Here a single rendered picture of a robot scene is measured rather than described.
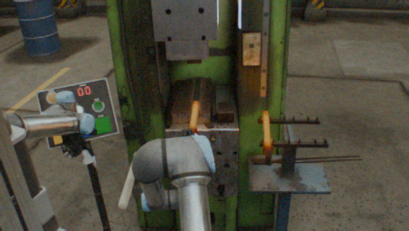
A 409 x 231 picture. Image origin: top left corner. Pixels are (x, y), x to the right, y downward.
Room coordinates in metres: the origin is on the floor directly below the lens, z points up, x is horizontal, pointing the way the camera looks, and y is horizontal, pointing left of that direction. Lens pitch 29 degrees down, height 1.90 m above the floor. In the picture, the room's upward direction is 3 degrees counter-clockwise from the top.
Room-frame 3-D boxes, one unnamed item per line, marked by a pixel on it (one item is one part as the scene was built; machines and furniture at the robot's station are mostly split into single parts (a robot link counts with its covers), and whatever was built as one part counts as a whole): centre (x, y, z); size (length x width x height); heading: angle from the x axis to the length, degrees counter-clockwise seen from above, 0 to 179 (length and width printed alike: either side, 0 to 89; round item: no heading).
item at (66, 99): (1.32, 0.54, 1.23); 0.09 x 0.08 x 0.11; 160
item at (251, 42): (1.79, -0.27, 1.27); 0.09 x 0.02 x 0.17; 87
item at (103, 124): (1.55, 0.48, 1.01); 0.07 x 0.05 x 0.07; 112
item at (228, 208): (1.89, -0.02, 0.23); 0.55 x 0.37 x 0.47; 177
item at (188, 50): (1.89, 0.04, 1.32); 0.42 x 0.20 x 0.10; 177
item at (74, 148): (1.32, 0.55, 1.07); 0.09 x 0.08 x 0.12; 152
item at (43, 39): (5.85, 2.56, 0.44); 0.59 x 0.59 x 0.88
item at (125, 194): (1.61, 0.40, 0.62); 0.44 x 0.05 x 0.05; 177
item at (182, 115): (1.89, 0.04, 0.96); 0.42 x 0.20 x 0.09; 177
